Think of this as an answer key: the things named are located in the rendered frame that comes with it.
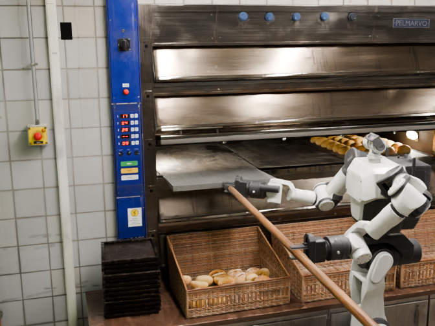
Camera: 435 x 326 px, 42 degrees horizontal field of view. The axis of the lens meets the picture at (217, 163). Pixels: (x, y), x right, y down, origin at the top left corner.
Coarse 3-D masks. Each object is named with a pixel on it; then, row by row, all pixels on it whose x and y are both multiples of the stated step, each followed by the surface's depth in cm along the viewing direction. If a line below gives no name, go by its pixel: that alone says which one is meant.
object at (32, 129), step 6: (30, 126) 279; (36, 126) 280; (42, 126) 281; (30, 132) 280; (36, 132) 280; (42, 132) 281; (48, 132) 283; (30, 138) 280; (42, 138) 282; (48, 138) 283; (30, 144) 281; (36, 144) 282; (42, 144) 283; (48, 144) 283
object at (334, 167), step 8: (424, 160) 353; (432, 160) 355; (264, 168) 330; (272, 168) 330; (280, 168) 330; (288, 168) 330; (296, 168) 331; (304, 168) 332; (312, 168) 334; (320, 168) 335; (328, 168) 336; (336, 168) 338; (160, 176) 314; (160, 184) 311
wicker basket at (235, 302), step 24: (168, 240) 311; (192, 240) 318; (240, 240) 326; (264, 240) 319; (168, 264) 314; (192, 264) 317; (216, 264) 321; (240, 264) 325; (264, 264) 322; (192, 288) 275; (216, 288) 278; (240, 288) 282; (264, 288) 286; (288, 288) 290; (192, 312) 277; (216, 312) 281
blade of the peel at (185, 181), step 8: (240, 168) 328; (248, 168) 328; (256, 168) 327; (168, 176) 312; (176, 176) 312; (184, 176) 312; (192, 176) 312; (200, 176) 311; (208, 176) 311; (216, 176) 311; (224, 176) 311; (232, 176) 311; (248, 176) 310; (256, 176) 310; (264, 176) 310; (272, 176) 302; (176, 184) 295; (184, 184) 295; (192, 184) 285; (200, 184) 286; (208, 184) 288; (216, 184) 289
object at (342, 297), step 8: (232, 192) 273; (240, 200) 260; (248, 208) 249; (256, 216) 238; (264, 224) 228; (272, 224) 225; (272, 232) 220; (280, 232) 216; (280, 240) 211; (288, 240) 208; (288, 248) 204; (296, 256) 196; (304, 256) 193; (304, 264) 190; (312, 264) 187; (312, 272) 184; (320, 272) 180; (320, 280) 177; (328, 280) 175; (328, 288) 172; (336, 288) 169; (336, 296) 167; (344, 296) 164; (344, 304) 162; (352, 304) 159; (352, 312) 158; (360, 312) 155; (360, 320) 153; (368, 320) 151
